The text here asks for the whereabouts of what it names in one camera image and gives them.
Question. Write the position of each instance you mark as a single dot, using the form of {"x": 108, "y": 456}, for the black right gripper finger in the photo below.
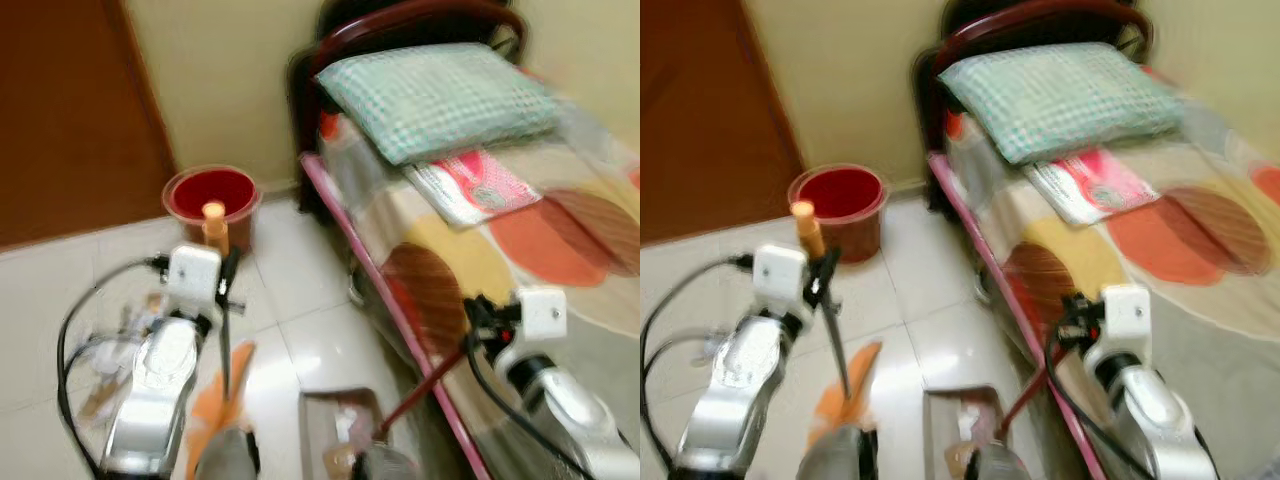
{"x": 1070, "y": 333}
{"x": 1070, "y": 305}
{"x": 475, "y": 307}
{"x": 477, "y": 334}

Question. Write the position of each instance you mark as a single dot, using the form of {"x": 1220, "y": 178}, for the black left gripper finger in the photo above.
{"x": 829, "y": 260}
{"x": 232, "y": 262}

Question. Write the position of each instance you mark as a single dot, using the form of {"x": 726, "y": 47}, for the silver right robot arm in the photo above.
{"x": 1150, "y": 410}
{"x": 575, "y": 420}

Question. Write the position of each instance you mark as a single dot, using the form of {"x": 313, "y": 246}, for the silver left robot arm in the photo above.
{"x": 160, "y": 390}
{"x": 740, "y": 390}

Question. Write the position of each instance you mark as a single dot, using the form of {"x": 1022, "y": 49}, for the red plastic bucket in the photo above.
{"x": 840, "y": 205}
{"x": 212, "y": 200}

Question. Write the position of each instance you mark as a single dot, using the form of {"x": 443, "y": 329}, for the grey circle-patterned bed sheet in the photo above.
{"x": 570, "y": 300}
{"x": 1200, "y": 290}

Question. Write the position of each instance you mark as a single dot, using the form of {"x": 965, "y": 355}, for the pink and white book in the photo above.
{"x": 475, "y": 188}
{"x": 1095, "y": 190}

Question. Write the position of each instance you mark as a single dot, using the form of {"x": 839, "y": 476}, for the clear plastic litter wrapper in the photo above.
{"x": 100, "y": 352}

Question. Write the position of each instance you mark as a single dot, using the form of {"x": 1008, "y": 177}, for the grey robot right leg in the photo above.
{"x": 388, "y": 465}

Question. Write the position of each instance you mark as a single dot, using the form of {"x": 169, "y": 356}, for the brown wooden door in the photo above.
{"x": 710, "y": 110}
{"x": 70, "y": 110}

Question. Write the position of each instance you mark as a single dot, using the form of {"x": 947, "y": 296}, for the teal checked pillow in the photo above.
{"x": 440, "y": 100}
{"x": 1065, "y": 100}

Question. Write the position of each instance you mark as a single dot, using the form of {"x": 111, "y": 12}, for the dark red bed headboard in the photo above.
{"x": 400, "y": 18}
{"x": 1030, "y": 15}

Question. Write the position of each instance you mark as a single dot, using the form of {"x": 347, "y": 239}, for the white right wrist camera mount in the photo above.
{"x": 1127, "y": 311}
{"x": 542, "y": 314}

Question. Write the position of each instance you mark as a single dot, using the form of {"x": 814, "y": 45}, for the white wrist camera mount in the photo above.
{"x": 193, "y": 278}
{"x": 542, "y": 314}
{"x": 1127, "y": 311}
{"x": 780, "y": 277}

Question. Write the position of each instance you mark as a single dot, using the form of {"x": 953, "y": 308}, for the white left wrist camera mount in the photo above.
{"x": 780, "y": 277}
{"x": 193, "y": 278}

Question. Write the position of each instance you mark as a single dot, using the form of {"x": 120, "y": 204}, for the pink bed frame rail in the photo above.
{"x": 985, "y": 250}
{"x": 375, "y": 270}

